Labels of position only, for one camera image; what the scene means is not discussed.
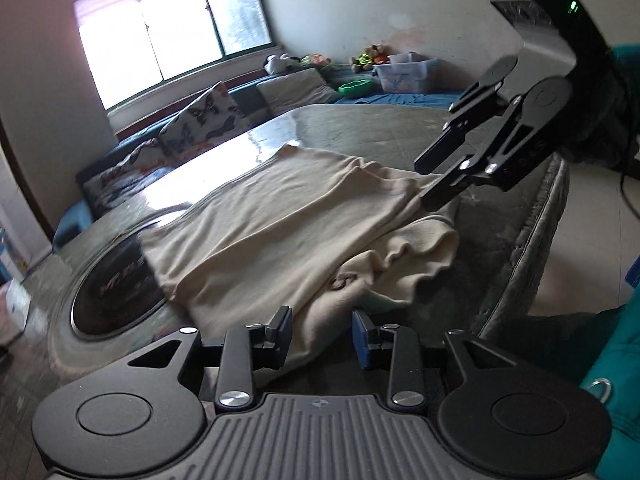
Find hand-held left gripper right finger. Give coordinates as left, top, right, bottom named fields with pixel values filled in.
left=351, top=309, right=516, bottom=408

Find person's teal jacket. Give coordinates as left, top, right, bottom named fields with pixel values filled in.
left=577, top=255, right=640, bottom=480

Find cream sweater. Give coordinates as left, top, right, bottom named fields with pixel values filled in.
left=137, top=142, right=461, bottom=376

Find butterfly print pillow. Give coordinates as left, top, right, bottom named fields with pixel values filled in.
left=82, top=137, right=173, bottom=211
left=157, top=81, right=248, bottom=158

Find brown teddy bear toys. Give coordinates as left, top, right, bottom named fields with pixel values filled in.
left=350, top=46, right=388, bottom=73

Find green plastic basin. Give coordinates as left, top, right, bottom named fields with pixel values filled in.
left=338, top=80, right=373, bottom=100

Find black round induction cooktop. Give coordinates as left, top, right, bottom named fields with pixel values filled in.
left=70, top=240, right=171, bottom=333

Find blue sofa mattress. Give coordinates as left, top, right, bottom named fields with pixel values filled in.
left=325, top=62, right=466, bottom=108

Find panda plush toy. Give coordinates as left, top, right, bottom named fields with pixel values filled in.
left=263, top=54, right=301, bottom=75

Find clear plastic storage box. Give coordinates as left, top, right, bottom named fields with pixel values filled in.
left=374, top=52, right=438, bottom=95

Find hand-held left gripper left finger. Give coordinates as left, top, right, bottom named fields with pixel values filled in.
left=127, top=305, right=296, bottom=411

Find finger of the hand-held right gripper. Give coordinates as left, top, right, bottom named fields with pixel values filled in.
left=414, top=80, right=508, bottom=173
left=422, top=105, right=533, bottom=211

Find grey pillow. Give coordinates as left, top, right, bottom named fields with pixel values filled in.
left=257, top=66, right=341, bottom=116

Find pink white tissue pack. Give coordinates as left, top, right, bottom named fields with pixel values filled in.
left=0, top=279, right=32, bottom=347

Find blue sofa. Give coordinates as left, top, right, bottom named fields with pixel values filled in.
left=52, top=75, right=346, bottom=256

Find window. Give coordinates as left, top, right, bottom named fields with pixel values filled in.
left=72, top=0, right=276, bottom=111

